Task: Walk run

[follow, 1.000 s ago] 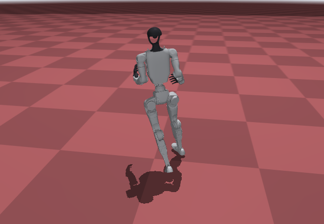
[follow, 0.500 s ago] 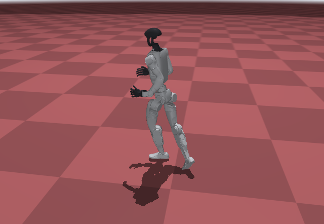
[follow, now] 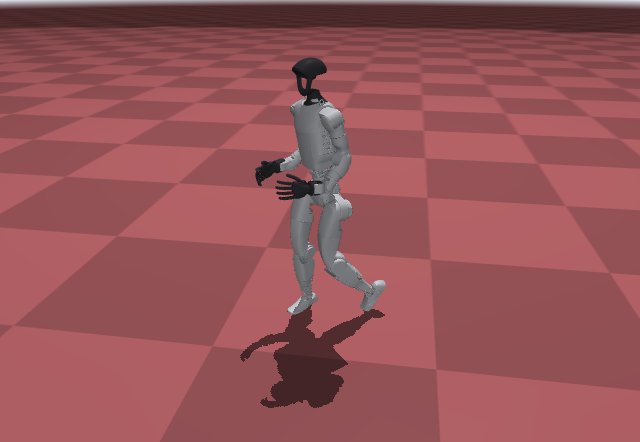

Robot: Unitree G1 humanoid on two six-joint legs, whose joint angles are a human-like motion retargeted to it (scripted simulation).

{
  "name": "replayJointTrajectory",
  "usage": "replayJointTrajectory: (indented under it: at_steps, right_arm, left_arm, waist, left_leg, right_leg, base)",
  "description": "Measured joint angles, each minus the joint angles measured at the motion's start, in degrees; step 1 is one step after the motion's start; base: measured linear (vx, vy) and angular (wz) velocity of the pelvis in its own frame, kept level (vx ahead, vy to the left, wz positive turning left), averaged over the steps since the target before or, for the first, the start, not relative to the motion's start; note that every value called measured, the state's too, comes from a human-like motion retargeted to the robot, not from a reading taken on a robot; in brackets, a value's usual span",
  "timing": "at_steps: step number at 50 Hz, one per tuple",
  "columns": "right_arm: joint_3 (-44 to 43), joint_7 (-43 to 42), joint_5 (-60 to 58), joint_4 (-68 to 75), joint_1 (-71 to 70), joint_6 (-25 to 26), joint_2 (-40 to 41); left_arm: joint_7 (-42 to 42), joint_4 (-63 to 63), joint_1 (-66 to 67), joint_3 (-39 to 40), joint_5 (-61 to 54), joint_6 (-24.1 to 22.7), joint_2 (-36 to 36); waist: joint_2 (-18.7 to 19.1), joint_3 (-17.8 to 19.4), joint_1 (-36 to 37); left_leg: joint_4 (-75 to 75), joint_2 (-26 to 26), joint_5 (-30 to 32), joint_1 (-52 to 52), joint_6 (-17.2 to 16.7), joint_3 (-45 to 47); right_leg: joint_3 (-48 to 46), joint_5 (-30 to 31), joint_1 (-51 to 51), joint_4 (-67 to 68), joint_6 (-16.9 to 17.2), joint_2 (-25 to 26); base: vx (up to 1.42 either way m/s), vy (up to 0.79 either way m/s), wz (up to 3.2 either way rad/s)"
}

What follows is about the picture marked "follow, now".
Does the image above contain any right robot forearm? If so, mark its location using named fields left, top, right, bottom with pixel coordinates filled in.
left=280, top=147, right=302, bottom=171

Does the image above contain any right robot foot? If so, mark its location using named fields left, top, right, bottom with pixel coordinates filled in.
left=287, top=292, right=317, bottom=315

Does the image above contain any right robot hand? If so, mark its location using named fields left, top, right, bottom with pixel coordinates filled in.
left=255, top=158, right=285, bottom=186

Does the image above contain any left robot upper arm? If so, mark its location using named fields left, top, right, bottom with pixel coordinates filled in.
left=318, top=107, right=351, bottom=166

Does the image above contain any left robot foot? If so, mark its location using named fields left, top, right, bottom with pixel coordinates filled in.
left=360, top=280, right=386, bottom=311

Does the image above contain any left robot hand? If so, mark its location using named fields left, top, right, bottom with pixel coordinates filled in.
left=275, top=174, right=322, bottom=200

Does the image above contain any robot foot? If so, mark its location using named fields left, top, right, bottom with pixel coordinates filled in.
left=287, top=292, right=317, bottom=315
left=360, top=280, right=386, bottom=311

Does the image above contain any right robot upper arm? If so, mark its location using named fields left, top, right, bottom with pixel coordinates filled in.
left=290, top=99, right=303, bottom=116

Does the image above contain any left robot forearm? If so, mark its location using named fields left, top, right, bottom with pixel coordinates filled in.
left=314, top=154, right=351, bottom=194

